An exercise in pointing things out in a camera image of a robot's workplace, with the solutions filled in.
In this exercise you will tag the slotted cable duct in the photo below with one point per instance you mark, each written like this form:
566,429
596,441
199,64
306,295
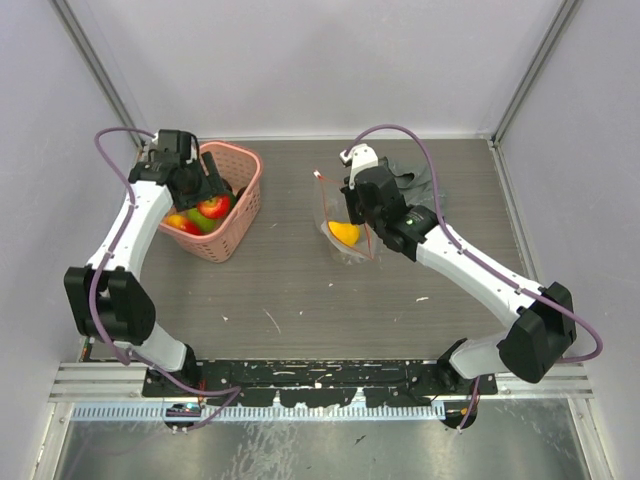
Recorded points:
156,411

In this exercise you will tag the aluminium frame post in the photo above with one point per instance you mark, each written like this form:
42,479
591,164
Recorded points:
81,25
552,36

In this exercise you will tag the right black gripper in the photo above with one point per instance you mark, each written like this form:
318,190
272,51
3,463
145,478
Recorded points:
351,194

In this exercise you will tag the clear zip top bag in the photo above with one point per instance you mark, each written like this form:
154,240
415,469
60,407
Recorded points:
329,205

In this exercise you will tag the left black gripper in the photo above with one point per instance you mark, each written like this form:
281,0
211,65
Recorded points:
207,189

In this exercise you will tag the pink plastic basket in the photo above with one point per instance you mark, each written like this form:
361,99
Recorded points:
241,167

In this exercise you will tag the red apple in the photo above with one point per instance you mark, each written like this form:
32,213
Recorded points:
217,207

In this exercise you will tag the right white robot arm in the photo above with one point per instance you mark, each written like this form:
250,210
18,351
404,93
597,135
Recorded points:
538,325

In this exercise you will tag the red yellow mango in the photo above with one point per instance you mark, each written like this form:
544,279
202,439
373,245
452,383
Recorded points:
183,224

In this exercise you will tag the right aluminium frame post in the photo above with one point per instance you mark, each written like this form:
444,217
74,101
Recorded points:
552,36

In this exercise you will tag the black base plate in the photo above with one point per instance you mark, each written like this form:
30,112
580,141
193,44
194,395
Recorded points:
314,384

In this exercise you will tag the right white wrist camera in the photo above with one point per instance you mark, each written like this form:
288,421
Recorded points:
357,159

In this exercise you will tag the left aluminium frame post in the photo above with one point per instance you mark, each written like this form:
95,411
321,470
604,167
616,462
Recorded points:
81,25

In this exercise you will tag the green apple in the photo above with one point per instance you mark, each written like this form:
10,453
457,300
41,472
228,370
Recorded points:
204,224

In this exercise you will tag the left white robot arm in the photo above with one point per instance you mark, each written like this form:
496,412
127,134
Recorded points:
107,300

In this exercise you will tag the grey cloth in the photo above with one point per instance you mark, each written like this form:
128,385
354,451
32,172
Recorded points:
415,183

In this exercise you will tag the yellow pear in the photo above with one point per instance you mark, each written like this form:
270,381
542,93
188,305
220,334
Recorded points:
346,233

